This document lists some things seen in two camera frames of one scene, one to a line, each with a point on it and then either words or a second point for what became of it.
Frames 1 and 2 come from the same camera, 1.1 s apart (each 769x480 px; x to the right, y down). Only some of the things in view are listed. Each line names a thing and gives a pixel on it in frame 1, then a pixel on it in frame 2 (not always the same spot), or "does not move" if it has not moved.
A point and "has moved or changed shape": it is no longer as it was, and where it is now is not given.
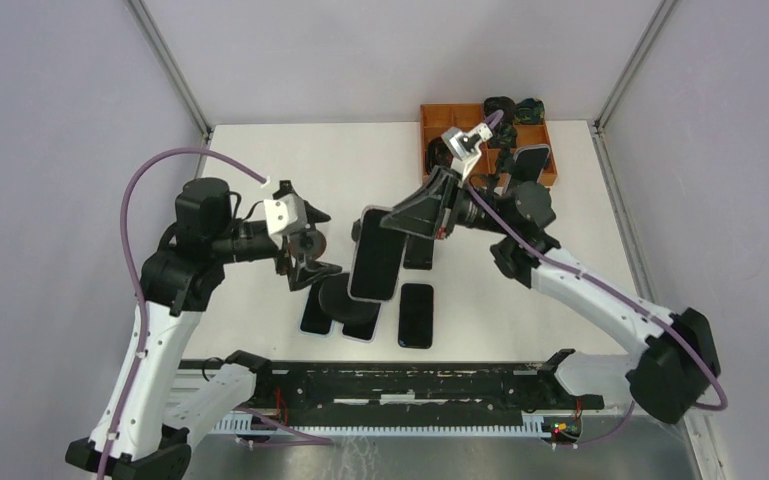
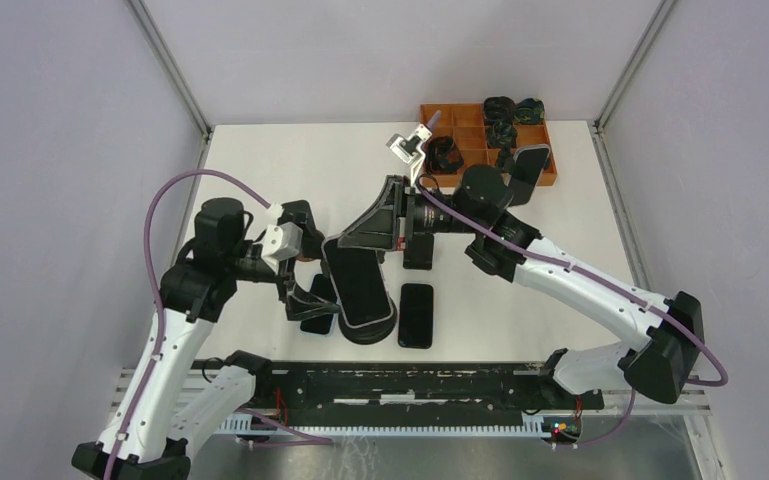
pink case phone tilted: x=528 y=163 does not move
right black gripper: x=433 y=209 to x=377 y=226
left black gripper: x=303 y=271 to x=297 y=307
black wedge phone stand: x=419 y=253 does not move
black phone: x=416 y=315 does not move
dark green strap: x=530 y=111 does not move
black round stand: x=334 y=300 to x=370 y=333
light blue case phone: x=314 y=321 does not move
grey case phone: x=377 y=258 has moved or changed shape
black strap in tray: x=438 y=153 does not move
